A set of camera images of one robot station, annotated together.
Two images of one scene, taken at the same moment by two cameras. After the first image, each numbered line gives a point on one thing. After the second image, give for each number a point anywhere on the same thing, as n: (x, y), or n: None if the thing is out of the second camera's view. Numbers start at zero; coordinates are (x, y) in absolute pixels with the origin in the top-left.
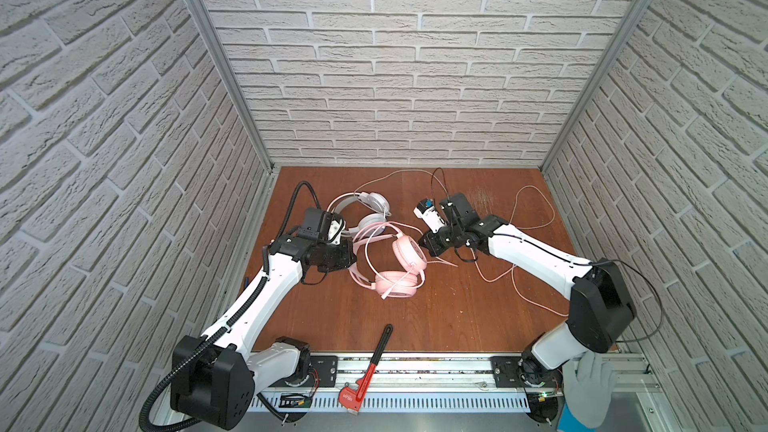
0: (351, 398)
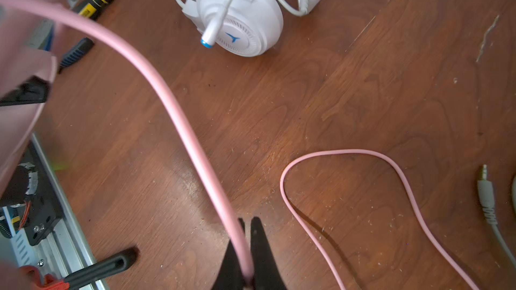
0: (48, 282)
